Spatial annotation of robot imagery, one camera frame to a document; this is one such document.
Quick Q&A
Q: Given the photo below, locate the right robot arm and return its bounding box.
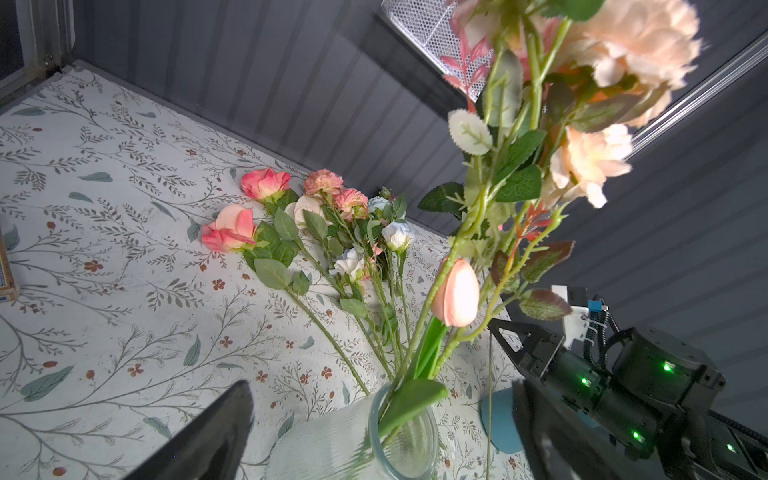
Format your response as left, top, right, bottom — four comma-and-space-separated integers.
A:
489, 320, 767, 479

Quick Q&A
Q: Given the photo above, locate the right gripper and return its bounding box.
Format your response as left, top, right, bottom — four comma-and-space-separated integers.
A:
488, 319, 600, 408

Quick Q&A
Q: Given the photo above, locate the right black cable conduit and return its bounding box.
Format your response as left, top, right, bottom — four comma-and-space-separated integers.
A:
707, 407, 768, 434

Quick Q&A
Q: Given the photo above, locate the teal ceramic vase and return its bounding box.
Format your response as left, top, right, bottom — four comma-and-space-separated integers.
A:
480, 387, 524, 454

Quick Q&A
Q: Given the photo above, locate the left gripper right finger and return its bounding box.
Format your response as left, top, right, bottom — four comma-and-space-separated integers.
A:
513, 377, 669, 479

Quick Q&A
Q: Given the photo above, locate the pile of artificial flowers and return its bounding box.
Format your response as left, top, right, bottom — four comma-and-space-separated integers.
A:
201, 168, 412, 380

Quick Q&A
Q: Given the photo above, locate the clear ribbed glass vase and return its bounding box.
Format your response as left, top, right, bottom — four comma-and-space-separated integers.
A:
265, 385, 440, 479

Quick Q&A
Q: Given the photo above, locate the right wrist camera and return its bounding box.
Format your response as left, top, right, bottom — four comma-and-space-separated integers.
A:
551, 285, 602, 350

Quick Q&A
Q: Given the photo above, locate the pink tulip stem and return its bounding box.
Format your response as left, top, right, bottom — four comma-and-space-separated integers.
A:
377, 259, 480, 440

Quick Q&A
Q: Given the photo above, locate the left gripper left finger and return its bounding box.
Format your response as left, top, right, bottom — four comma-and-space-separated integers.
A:
128, 380, 254, 479

